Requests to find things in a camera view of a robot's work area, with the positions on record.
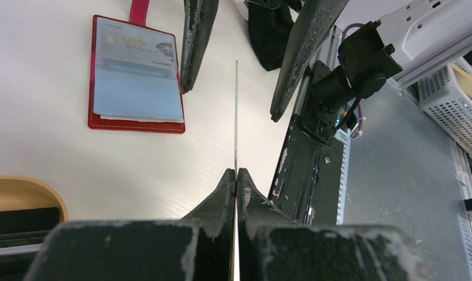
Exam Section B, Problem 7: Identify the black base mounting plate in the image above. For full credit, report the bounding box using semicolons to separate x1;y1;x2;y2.
268;114;344;225

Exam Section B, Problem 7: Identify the white perforated basket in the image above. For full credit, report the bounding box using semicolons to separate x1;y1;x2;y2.
417;57;472;158

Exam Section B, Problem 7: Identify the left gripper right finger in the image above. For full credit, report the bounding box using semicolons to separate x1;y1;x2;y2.
237;168;429;280

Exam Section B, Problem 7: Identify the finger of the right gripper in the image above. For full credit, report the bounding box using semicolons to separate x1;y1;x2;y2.
180;0;219;94
270;0;349;122

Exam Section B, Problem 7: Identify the wooden tray with cards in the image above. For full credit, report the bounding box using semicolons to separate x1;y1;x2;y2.
0;176;69;280

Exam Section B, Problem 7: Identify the silver VIP card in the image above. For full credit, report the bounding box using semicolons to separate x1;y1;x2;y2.
96;18;177;69

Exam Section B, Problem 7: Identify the thin card seen edge-on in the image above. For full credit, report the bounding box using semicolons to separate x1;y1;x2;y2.
234;60;239;179

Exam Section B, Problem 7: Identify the black cloth pile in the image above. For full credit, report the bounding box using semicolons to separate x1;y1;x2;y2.
248;1;303;71

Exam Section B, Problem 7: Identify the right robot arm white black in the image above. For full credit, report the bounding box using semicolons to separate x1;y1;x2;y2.
271;1;472;146

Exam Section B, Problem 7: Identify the red card holder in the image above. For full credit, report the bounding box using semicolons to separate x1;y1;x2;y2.
87;0;186;134

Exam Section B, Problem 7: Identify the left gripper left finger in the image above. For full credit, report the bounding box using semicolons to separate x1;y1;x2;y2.
25;169;236;280

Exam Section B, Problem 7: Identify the white cable duct strip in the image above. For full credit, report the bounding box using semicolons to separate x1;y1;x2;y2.
334;129;351;225

